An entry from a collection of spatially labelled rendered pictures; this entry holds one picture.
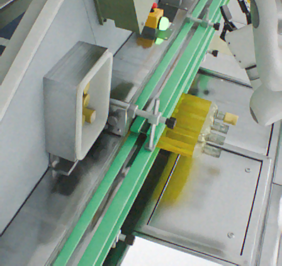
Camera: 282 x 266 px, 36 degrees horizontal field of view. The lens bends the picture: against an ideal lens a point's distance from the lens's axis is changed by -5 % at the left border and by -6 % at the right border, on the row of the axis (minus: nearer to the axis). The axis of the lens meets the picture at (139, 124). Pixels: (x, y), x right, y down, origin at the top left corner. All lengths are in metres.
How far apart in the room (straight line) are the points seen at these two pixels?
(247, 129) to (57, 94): 0.91
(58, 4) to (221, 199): 0.77
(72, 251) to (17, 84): 0.38
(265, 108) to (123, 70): 0.48
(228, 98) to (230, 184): 0.50
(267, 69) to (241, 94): 1.08
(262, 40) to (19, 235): 0.65
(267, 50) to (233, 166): 0.76
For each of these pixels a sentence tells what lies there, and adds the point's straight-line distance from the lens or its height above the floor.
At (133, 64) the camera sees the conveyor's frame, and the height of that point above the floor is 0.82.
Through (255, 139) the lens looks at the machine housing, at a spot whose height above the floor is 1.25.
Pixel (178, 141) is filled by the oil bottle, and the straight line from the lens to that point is 1.29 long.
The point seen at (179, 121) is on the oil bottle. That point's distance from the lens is 1.35.
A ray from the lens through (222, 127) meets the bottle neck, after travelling 1.40.
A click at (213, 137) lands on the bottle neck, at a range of 1.35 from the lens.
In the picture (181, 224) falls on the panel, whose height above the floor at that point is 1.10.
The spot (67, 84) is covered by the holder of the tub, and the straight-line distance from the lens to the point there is 0.93.
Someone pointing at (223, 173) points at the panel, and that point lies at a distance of 1.45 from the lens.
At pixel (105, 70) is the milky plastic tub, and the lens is 1.08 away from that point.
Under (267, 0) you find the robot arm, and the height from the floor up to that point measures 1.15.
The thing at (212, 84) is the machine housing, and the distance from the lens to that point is 1.88.
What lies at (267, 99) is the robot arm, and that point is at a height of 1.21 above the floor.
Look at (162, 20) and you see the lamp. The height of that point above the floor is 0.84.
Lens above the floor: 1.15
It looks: 11 degrees down
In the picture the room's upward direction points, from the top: 107 degrees clockwise
